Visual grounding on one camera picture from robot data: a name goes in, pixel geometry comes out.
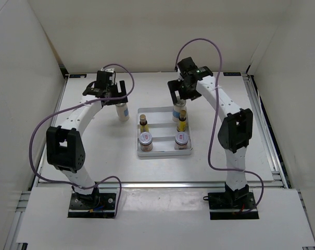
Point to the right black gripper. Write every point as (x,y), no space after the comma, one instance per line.
(175,85)

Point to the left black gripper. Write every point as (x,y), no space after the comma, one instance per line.
(120,94)

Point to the white shaker bottle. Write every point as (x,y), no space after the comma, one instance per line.
(122,111)
(177,108)

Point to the small yellow bottle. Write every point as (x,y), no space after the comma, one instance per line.
(143,124)
(181,121)

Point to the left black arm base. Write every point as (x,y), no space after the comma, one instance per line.
(99,205)

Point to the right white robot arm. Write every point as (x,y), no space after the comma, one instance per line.
(234,134)

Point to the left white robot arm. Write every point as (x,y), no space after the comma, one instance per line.
(65,150)

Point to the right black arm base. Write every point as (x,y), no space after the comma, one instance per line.
(232,205)

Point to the white divided tray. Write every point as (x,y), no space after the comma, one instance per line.
(163,130)

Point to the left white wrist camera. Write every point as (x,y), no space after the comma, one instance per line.
(108,74)

